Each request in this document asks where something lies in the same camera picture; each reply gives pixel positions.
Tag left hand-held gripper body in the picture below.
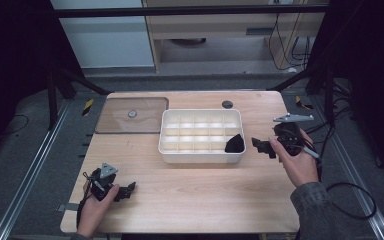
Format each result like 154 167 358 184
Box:
89 162 119 202

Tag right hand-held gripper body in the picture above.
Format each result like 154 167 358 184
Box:
272 112 315 157

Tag black sock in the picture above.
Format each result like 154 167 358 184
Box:
224 133 246 154

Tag white compartment storage box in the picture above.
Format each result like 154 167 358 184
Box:
157 108 247 165

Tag person's right hand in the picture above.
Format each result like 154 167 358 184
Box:
267 128 321 189

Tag person's left hand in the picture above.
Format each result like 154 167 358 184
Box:
76 181 121 239

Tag yellow black striped tape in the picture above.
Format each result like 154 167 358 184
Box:
81 98 95 117
294 95 315 111

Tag black metal stand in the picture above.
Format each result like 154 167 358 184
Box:
265 59 336 128
45 64 113 132

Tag transparent box lid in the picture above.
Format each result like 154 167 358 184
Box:
94 96 170 136

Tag light wooden desk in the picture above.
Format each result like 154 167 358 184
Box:
141 0 329 73

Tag white cabinet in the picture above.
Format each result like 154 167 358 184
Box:
50 0 156 70

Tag black horizontal bar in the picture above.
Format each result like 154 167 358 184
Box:
51 4 331 19

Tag right hand-held gripper cable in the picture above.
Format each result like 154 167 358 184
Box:
291 131 325 183

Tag hand-held gripper cable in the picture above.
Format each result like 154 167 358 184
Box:
75 171 96 231
291 131 325 183

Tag left hand-held gripper cable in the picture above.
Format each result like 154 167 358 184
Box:
75 171 96 231

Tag grey metal bracket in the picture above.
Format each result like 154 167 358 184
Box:
56 202 81 213

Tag aluminium floor rail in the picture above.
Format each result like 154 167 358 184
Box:
0 99 72 240
308 94 384 240

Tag hanging black cables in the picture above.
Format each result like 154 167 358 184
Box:
267 12 312 73

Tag thin black floor cable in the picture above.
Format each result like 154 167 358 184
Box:
4 114 30 135

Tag looped black floor cable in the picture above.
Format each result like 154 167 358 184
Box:
303 96 378 221

